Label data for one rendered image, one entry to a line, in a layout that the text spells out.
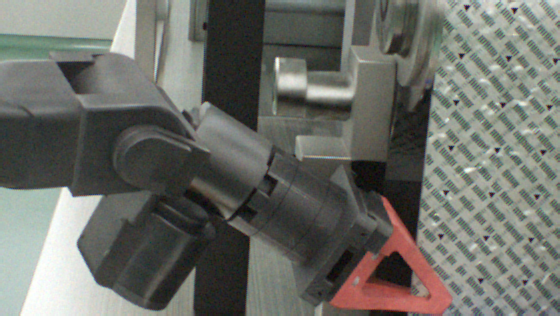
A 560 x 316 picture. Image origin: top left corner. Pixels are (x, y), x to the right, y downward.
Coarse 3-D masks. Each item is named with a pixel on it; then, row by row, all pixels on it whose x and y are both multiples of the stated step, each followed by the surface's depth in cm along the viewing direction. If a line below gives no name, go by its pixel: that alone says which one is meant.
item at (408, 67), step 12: (420, 0) 73; (420, 12) 73; (420, 24) 73; (420, 36) 73; (420, 48) 73; (396, 60) 81; (408, 60) 76; (420, 60) 74; (396, 72) 80; (408, 72) 76; (408, 84) 77
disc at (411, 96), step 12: (432, 0) 72; (444, 0) 71; (432, 12) 72; (444, 12) 71; (432, 24) 72; (432, 36) 72; (432, 48) 72; (432, 60) 72; (420, 72) 75; (432, 72) 73; (420, 84) 75; (408, 96) 79; (420, 96) 75; (408, 108) 78; (420, 108) 76
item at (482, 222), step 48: (432, 144) 74; (480, 144) 74; (528, 144) 75; (432, 192) 75; (480, 192) 75; (528, 192) 76; (432, 240) 76; (480, 240) 76; (528, 240) 77; (480, 288) 77; (528, 288) 78
